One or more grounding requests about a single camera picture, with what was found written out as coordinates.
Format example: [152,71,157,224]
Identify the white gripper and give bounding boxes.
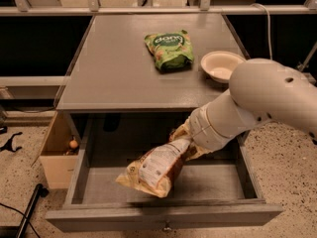
[168,103,234,162]

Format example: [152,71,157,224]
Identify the brown chip bag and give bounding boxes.
[116,138,191,198]

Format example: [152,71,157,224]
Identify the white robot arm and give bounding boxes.
[170,59,317,160]

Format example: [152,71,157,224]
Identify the grey open drawer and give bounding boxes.
[46,115,282,232]

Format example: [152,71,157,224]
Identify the green chip bag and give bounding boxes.
[144,30,194,72]

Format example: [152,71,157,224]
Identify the white bowl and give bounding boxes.
[200,51,246,83]

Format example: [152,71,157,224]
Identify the orange ball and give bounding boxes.
[69,140,78,150]

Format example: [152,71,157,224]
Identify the cardboard box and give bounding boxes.
[35,112,81,189]

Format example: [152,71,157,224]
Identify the black stand leg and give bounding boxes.
[15,183,49,238]

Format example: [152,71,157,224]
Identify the black clamp tool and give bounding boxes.
[0,132,22,153]

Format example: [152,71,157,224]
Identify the white cable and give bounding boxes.
[251,2,275,61]

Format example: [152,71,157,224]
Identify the black floor cable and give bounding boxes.
[0,201,43,238]

